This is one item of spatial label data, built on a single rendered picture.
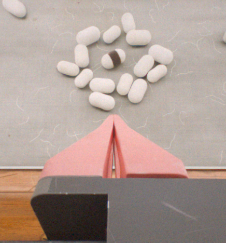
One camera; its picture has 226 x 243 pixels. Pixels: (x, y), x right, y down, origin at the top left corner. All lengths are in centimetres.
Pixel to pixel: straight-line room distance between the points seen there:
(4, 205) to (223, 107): 31
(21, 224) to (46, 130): 11
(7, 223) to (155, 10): 36
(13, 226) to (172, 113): 24
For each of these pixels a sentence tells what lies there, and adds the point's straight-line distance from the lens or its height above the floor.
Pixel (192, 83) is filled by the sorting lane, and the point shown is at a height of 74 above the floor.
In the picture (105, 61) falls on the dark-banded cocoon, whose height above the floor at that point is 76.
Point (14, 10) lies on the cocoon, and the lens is 36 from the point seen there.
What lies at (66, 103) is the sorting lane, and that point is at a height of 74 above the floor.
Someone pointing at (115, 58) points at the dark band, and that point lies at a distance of 27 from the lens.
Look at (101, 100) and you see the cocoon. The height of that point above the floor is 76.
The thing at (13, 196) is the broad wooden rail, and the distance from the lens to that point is 25.
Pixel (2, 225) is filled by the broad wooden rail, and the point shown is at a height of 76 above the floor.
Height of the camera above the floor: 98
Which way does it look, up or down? 76 degrees down
